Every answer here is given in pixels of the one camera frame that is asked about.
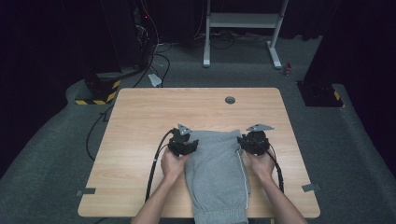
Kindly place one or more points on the white metal stand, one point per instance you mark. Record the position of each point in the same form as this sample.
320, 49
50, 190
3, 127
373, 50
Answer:
243, 20

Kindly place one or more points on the black base with striped edge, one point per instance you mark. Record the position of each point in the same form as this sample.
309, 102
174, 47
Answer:
99, 90

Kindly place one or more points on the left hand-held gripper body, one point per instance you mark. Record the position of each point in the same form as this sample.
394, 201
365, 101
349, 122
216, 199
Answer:
179, 141

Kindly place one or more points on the person's left hand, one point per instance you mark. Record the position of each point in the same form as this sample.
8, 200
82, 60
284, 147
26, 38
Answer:
172, 165

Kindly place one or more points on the black base with yellow mark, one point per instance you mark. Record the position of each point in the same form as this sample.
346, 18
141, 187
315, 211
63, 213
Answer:
320, 95

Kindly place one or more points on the small red object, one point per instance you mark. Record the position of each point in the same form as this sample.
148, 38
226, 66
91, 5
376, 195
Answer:
288, 69

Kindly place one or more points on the grey pants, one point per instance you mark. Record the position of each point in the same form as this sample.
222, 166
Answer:
218, 177

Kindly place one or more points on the person's right hand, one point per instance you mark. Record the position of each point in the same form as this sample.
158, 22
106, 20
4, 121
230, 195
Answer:
263, 166

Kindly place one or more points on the dark equipment rack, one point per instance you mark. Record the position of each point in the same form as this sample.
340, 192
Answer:
127, 31

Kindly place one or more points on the grey tape strip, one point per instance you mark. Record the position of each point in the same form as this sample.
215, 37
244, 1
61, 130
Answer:
310, 187
87, 191

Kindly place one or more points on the white paper scrap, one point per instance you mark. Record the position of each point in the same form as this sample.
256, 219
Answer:
155, 80

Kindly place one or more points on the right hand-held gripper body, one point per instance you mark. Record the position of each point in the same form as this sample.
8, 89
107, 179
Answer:
257, 141

